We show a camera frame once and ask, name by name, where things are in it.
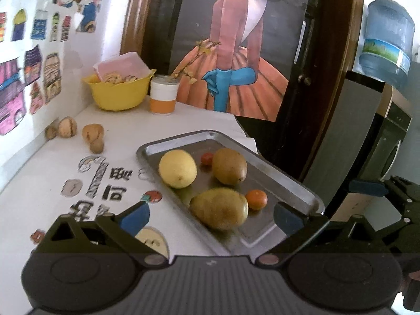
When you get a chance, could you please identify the small orange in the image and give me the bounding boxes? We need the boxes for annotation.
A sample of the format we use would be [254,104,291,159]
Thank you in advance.
[245,190,268,211]

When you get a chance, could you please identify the yellow-green pear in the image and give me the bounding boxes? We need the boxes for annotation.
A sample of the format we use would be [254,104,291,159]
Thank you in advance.
[189,187,248,231]

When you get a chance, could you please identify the yellow lemon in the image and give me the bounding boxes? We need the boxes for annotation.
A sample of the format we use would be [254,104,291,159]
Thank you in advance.
[158,149,197,189]

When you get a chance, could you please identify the small brown round fruit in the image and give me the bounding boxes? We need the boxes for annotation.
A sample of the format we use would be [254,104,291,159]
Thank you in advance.
[89,138,104,154]

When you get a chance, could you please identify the brown kiwi-like fruit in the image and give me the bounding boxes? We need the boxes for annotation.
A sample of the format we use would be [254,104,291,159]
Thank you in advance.
[212,148,248,186]

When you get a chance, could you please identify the large cracked brown fruit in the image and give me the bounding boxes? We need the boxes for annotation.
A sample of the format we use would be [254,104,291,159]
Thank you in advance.
[82,124,105,144]

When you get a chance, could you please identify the small red tomato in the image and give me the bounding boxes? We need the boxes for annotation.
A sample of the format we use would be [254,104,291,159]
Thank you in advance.
[201,152,214,166]

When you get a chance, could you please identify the small brown fruit back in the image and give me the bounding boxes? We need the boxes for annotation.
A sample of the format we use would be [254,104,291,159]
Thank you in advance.
[45,125,57,141]

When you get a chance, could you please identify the grey black appliance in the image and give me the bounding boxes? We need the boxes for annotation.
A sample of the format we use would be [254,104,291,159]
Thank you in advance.
[304,70,412,186]

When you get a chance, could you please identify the metal tray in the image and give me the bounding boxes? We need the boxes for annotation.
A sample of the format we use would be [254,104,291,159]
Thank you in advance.
[136,129,326,256]

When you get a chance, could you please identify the yellow bowl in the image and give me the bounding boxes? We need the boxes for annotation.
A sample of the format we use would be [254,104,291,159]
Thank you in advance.
[82,69,156,111]

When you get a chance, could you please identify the blue water bottle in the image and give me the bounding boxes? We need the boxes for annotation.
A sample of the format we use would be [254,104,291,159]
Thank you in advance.
[359,0,416,89]

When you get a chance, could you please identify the white orange cup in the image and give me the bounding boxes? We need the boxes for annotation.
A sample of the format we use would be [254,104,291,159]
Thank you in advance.
[150,75,179,115]

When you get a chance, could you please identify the pink paper in bowl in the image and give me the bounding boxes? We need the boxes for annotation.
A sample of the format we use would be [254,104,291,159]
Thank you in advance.
[93,52,150,81]

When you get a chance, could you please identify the yellow flower twig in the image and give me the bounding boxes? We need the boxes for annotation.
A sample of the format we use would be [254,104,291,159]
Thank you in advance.
[171,38,220,85]

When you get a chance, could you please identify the girl orange dress poster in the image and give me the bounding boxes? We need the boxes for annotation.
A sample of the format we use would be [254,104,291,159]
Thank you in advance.
[170,0,308,122]

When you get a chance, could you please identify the house drawings sheet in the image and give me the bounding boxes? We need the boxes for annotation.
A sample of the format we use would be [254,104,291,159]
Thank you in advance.
[1,5,74,136]

